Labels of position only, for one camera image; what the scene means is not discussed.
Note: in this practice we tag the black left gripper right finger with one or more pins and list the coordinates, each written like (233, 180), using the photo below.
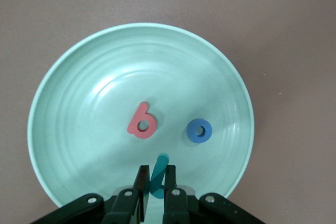
(178, 208)

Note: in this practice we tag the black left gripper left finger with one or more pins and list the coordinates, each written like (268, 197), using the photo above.
(123, 208)

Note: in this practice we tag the teal foam letter j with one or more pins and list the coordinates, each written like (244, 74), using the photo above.
(157, 176)

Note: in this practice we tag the blue foam letter o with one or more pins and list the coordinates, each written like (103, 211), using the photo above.
(191, 132)

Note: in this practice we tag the pink foam letter g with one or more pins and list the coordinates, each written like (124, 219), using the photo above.
(136, 121)

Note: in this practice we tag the light green plate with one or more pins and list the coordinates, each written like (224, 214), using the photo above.
(105, 77)

